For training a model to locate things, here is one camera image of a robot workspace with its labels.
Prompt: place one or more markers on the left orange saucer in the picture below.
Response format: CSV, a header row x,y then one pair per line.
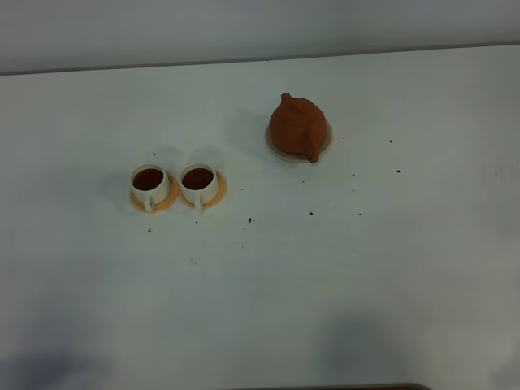
x,y
161,206

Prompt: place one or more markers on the orange saucer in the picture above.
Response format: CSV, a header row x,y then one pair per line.
x,y
221,191
161,206

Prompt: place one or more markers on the right white teacup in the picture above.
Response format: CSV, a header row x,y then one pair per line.
x,y
199,184

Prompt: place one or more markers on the right orange saucer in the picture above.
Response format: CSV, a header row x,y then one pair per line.
x,y
221,191

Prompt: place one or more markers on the beige round teapot saucer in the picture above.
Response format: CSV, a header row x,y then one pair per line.
x,y
299,158

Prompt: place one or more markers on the brown clay teapot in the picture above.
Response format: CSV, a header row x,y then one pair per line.
x,y
298,126

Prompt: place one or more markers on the left white teacup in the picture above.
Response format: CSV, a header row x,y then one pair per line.
x,y
150,185

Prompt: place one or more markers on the white teacup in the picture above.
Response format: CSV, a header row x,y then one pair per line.
x,y
150,185
199,184

